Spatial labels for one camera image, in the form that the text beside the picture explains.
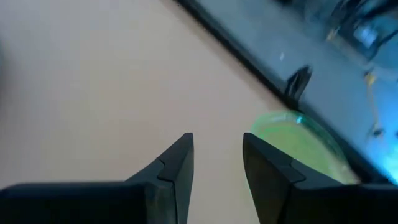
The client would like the yellow floor cable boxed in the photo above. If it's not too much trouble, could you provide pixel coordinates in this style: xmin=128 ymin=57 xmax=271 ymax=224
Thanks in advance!
xmin=325 ymin=27 xmax=386 ymax=138

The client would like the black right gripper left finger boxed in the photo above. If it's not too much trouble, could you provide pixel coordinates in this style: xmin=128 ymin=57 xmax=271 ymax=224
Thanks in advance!
xmin=0 ymin=132 xmax=195 ymax=224

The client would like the small green translucent plate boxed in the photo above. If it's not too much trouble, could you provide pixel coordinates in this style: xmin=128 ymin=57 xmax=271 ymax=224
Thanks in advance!
xmin=250 ymin=110 xmax=361 ymax=185

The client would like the tan table mat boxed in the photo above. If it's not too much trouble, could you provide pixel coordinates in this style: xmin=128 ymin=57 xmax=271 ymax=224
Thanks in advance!
xmin=0 ymin=0 xmax=292 ymax=224

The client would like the black aluminium table frame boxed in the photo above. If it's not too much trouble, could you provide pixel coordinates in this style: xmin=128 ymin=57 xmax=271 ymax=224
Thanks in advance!
xmin=174 ymin=0 xmax=397 ymax=184

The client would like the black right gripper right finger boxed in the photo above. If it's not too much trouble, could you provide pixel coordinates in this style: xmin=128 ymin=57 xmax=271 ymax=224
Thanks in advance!
xmin=243 ymin=132 xmax=398 ymax=224

